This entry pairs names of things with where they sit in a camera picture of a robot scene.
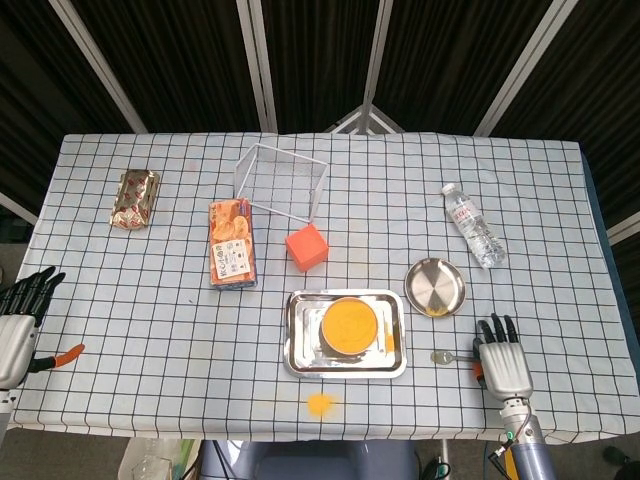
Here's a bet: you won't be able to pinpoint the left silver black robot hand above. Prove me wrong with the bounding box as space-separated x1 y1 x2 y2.
0 265 86 390

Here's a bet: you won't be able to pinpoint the gold foil snack bag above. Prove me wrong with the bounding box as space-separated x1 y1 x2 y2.
109 168 161 231

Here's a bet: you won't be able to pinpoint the clear plastic container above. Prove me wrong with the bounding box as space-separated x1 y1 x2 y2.
118 437 201 480

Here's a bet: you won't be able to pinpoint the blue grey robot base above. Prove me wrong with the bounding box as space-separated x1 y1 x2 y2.
199 439 419 480

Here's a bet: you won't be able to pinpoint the orange blue cookie box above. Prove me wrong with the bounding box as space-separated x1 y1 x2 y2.
208 197 259 290

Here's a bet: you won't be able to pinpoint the beige bowl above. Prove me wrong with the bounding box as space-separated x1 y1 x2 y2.
320 296 380 356

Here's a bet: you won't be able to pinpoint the rectangular steel tray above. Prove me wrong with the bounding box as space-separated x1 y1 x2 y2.
283 289 408 380

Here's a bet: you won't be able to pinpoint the white grid-pattern tablecloth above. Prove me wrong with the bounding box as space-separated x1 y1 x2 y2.
8 131 640 446

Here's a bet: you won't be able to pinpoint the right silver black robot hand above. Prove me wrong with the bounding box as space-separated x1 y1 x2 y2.
472 313 534 401

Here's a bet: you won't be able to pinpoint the metal spoon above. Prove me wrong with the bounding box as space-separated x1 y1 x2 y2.
430 350 477 365

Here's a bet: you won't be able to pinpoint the round steel plate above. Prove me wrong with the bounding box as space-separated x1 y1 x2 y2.
403 257 467 318

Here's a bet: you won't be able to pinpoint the dark folding screen white frames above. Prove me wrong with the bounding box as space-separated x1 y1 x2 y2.
0 0 640 246

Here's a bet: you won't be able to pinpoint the orange cube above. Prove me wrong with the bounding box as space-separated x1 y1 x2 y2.
284 223 330 273

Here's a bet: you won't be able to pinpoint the white wire mesh basket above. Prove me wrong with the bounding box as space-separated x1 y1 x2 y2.
233 142 330 223

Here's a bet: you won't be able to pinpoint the clear plastic water bottle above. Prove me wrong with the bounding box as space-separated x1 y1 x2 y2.
440 182 508 269

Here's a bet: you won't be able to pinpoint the yellow powder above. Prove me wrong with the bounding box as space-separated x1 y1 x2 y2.
323 298 378 352

